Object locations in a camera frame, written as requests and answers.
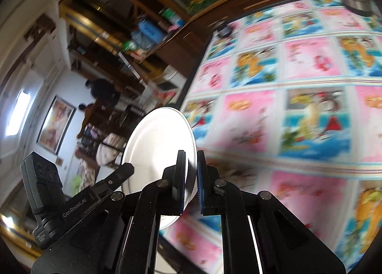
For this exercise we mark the small black round object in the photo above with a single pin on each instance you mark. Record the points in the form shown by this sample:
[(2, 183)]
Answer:
[(223, 29)]

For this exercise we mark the pink fruit print tablecloth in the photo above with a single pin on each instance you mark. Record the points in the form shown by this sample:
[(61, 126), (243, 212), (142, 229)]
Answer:
[(298, 68)]

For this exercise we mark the black rimmed table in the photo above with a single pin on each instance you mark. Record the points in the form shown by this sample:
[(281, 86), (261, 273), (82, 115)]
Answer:
[(176, 250)]

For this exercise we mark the golden pillar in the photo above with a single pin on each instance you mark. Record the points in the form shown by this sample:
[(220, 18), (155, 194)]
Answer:
[(86, 23)]

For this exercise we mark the white round plate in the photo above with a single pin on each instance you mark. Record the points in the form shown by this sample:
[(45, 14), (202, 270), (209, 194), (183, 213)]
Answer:
[(161, 142)]

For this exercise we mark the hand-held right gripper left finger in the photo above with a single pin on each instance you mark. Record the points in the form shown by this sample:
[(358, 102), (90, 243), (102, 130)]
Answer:
[(180, 181)]

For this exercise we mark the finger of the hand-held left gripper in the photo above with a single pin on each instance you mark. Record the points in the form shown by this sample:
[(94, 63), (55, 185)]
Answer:
[(116, 178)]

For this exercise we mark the green white bottle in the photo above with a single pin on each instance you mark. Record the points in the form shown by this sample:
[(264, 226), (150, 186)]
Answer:
[(172, 19)]

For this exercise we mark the framed wall picture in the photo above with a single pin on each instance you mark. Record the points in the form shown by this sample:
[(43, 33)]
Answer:
[(55, 125)]

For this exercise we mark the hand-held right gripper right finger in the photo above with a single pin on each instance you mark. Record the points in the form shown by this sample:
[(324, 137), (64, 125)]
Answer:
[(201, 184)]

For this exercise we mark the white bucket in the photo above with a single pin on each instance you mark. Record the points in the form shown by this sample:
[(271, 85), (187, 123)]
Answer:
[(171, 74)]

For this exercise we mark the patterned cushion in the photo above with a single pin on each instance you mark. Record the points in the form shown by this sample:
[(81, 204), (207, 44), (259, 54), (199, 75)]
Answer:
[(110, 148)]

